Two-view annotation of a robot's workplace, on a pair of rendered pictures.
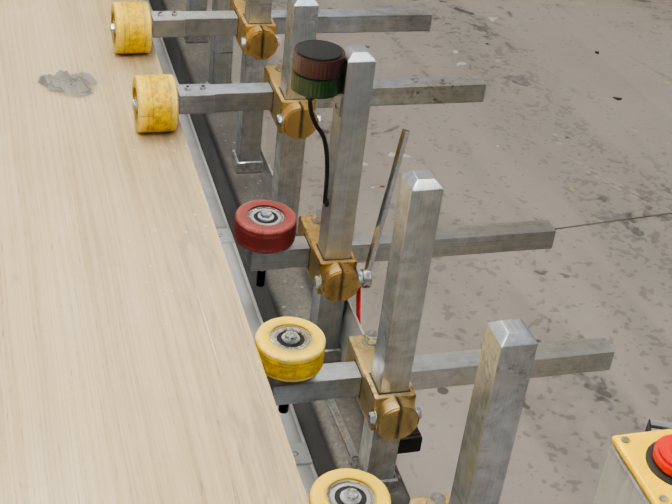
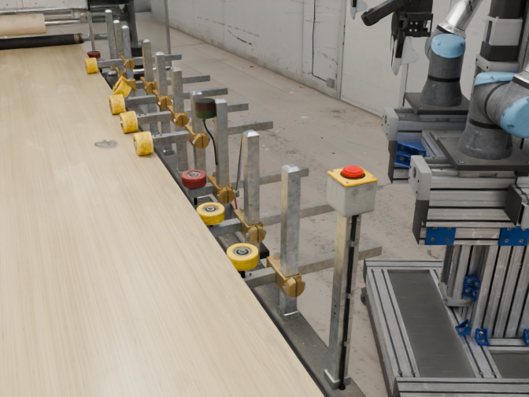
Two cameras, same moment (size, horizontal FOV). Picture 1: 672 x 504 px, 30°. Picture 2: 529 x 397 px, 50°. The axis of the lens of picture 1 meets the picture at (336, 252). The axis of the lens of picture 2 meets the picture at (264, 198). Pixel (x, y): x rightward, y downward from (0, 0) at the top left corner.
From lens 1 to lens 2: 35 cm
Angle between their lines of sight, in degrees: 8
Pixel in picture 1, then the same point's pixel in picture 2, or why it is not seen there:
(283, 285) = not seen: hidden behind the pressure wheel
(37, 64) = (92, 140)
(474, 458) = (286, 223)
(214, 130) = (168, 164)
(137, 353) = (150, 221)
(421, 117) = not seen: hidden behind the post
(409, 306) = (253, 185)
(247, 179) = not seen: hidden behind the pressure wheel
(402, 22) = (237, 107)
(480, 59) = (274, 146)
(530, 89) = (297, 154)
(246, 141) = (181, 163)
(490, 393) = (286, 193)
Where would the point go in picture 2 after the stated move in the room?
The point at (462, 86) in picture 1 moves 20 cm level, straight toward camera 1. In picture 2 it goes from (264, 123) to (262, 142)
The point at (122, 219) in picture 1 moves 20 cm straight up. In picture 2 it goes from (136, 183) to (130, 122)
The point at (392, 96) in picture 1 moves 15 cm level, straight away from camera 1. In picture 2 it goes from (237, 130) to (237, 116)
